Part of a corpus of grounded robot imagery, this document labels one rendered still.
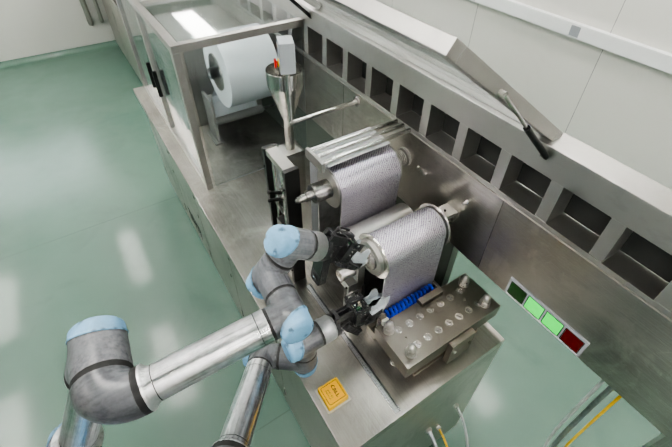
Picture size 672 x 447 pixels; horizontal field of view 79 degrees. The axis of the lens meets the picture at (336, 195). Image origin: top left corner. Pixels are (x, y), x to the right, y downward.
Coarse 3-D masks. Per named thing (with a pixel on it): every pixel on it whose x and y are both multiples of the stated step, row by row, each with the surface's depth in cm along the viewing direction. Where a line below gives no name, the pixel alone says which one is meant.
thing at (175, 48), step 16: (128, 0) 193; (144, 0) 187; (160, 0) 191; (144, 16) 172; (128, 32) 243; (144, 32) 195; (160, 32) 159; (224, 32) 160; (240, 32) 160; (256, 32) 164; (272, 32) 168; (176, 48) 151; (192, 48) 154; (176, 64) 154; (144, 80) 264; (160, 96) 211; (160, 112) 244; (192, 112) 169; (192, 128) 173; (192, 160) 208; (208, 176) 192
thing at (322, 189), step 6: (324, 180) 130; (312, 186) 128; (318, 186) 128; (324, 186) 129; (330, 186) 129; (318, 192) 128; (324, 192) 128; (330, 192) 130; (318, 198) 128; (324, 198) 130
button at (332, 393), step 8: (328, 384) 127; (336, 384) 127; (320, 392) 125; (328, 392) 125; (336, 392) 125; (344, 392) 125; (328, 400) 123; (336, 400) 123; (344, 400) 124; (328, 408) 122
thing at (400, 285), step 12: (420, 264) 130; (432, 264) 135; (396, 276) 125; (408, 276) 130; (420, 276) 135; (432, 276) 141; (384, 288) 126; (396, 288) 130; (408, 288) 136; (420, 288) 141; (396, 300) 136
